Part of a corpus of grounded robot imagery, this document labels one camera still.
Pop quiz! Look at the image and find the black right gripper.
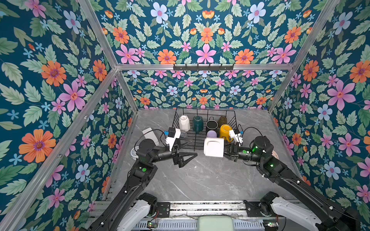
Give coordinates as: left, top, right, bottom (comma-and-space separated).
216, 144, 265, 165

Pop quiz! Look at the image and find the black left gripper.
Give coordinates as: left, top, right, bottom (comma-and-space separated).
149, 135, 198, 169

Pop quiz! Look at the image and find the red interior white mug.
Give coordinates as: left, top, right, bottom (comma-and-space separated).
203, 137, 224, 158

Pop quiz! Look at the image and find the yellow plastic mug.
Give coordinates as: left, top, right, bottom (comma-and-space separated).
219, 124, 233, 142

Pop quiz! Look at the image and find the lavender plastic cup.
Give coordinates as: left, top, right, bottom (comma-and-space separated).
206, 130, 218, 138

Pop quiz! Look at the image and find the cream ceramic mug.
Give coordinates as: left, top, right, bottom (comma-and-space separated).
179, 115, 191, 132

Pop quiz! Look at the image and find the gold glitter cup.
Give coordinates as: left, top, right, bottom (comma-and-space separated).
218, 116, 227, 127

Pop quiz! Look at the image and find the black mug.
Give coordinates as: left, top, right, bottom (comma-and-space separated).
206, 116, 218, 132

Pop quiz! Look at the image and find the green and cream mug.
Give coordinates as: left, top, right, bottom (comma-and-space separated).
193, 115, 204, 134

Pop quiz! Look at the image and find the clear glass cup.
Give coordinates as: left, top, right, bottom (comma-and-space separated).
180, 130, 188, 138

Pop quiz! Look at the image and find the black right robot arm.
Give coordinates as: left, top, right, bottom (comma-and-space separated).
224, 136, 361, 231

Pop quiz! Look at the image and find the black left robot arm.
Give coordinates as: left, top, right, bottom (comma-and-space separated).
81, 138, 198, 231

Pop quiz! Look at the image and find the white rectangular box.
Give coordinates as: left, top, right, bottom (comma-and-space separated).
142, 128, 159, 145

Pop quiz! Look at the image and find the pink round alarm clock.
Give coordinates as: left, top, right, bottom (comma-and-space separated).
272, 150, 279, 159

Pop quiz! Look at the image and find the white round alarm clock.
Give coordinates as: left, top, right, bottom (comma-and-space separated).
130, 147, 138, 160

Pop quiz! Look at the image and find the pale green box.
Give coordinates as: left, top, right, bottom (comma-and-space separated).
197, 216, 234, 231

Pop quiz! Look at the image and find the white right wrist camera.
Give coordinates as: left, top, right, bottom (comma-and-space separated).
228, 130, 243, 146

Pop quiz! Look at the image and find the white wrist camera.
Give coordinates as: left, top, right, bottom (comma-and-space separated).
164, 128, 181, 151
228, 130, 243, 146

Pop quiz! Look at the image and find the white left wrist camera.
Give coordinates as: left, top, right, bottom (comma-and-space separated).
164, 128, 181, 151

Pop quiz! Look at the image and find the black wire dish rack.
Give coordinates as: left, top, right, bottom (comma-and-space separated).
172, 108, 241, 151

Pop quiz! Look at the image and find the metal hook rail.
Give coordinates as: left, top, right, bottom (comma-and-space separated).
172, 64, 234, 72

